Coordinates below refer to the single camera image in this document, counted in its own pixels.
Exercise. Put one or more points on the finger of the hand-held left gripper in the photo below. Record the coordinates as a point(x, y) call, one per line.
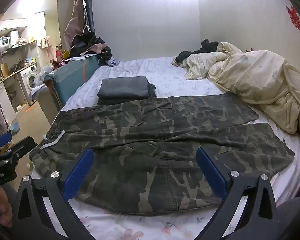
point(23, 146)
point(1, 140)

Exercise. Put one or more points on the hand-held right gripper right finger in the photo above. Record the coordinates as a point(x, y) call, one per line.
point(211, 175)

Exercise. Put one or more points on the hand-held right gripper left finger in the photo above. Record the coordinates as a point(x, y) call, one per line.
point(80, 174)

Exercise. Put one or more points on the camouflage pants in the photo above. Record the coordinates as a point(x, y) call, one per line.
point(152, 140)

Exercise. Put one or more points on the person's left hand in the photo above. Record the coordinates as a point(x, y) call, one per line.
point(3, 206)

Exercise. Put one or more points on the blue bowl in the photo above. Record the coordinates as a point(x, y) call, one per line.
point(14, 128)

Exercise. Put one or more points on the white base cabinet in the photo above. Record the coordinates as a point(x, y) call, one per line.
point(5, 102)

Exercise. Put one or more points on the white washing machine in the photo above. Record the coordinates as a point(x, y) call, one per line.
point(30, 80)

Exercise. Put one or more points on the teal chair with clothes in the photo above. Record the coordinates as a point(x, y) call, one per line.
point(72, 76)

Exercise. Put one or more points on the white water heater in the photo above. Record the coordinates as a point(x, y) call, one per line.
point(0, 45)

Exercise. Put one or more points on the pink hanging towel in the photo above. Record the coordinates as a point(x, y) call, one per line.
point(48, 47)

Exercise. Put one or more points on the folded dark grey garment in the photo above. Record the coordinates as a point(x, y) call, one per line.
point(152, 91)

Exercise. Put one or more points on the cream duvet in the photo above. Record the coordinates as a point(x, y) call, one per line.
point(250, 80)

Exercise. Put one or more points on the pile of dark clothes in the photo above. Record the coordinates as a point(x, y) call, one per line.
point(90, 45)

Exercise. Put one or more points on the black garment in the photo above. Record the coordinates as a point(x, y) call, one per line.
point(205, 47)

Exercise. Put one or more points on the brown hanging curtain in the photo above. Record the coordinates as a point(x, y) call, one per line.
point(76, 17)

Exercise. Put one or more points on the white wall cabinet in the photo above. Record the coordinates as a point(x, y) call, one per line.
point(12, 24)

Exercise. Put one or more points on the red wall decoration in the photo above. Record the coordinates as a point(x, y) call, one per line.
point(295, 18)

